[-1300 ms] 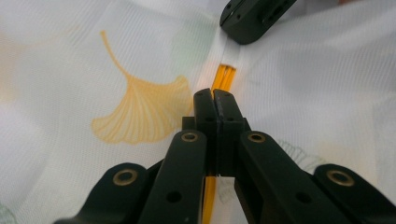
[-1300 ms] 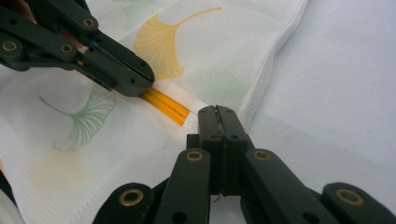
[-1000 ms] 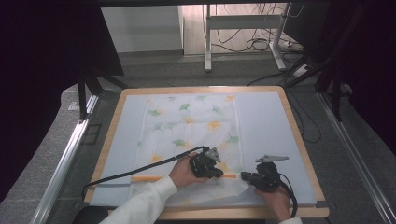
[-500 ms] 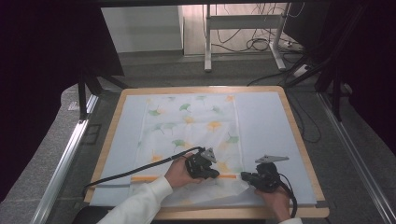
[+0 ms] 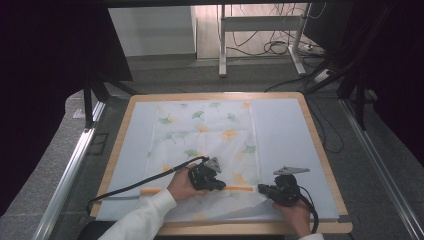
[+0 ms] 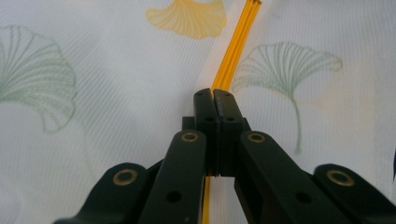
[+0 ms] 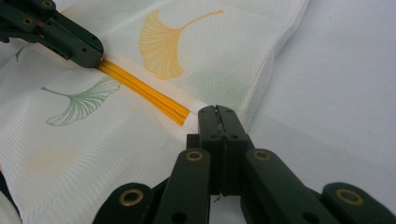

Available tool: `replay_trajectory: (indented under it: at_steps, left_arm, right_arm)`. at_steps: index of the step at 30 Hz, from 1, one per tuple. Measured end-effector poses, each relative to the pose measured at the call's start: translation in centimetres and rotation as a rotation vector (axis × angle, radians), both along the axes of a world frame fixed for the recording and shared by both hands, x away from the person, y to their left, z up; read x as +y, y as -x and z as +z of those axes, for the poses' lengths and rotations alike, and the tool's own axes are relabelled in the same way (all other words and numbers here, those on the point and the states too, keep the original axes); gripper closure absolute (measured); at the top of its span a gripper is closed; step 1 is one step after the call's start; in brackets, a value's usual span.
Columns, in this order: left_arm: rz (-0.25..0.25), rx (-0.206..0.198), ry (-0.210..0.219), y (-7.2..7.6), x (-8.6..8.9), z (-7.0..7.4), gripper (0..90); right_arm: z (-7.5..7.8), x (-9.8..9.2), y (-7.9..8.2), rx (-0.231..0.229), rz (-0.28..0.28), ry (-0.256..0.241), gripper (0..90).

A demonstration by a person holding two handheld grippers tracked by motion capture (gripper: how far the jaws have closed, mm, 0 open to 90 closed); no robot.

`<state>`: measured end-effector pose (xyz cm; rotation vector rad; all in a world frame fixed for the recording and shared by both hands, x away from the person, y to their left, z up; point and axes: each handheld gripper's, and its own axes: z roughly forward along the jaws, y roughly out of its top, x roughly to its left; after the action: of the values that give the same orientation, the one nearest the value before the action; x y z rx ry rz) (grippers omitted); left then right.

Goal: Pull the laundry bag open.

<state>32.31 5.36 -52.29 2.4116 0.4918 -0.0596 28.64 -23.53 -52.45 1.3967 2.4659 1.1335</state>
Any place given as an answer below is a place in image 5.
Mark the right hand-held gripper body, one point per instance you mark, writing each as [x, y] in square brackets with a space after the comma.
[286, 188]

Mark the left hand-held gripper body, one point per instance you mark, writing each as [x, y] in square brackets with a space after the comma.
[201, 175]

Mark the white leaf-print mesh laundry bag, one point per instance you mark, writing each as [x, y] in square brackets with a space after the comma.
[206, 133]

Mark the person's left hand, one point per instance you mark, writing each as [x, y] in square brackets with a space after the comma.
[181, 185]

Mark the person's right hand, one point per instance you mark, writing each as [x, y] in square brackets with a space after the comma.
[296, 218]

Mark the light wooden table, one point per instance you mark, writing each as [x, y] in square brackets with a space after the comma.
[233, 229]

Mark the white table mat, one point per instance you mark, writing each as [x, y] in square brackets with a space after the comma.
[286, 133]

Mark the dark floor plate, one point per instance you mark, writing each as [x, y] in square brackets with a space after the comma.
[98, 143]

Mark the black metal stand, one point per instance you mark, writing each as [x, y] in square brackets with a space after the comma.
[360, 100]
[88, 103]

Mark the white power strip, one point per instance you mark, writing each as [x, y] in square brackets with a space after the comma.
[322, 75]

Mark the white cabinet panel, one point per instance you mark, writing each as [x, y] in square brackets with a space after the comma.
[151, 31]

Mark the black curtain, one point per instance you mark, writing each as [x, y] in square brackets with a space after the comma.
[40, 83]
[396, 66]

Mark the aluminium floor rail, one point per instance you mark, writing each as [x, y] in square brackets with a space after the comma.
[66, 173]
[380, 160]

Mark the white metal desk frame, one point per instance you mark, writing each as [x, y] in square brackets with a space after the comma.
[260, 23]

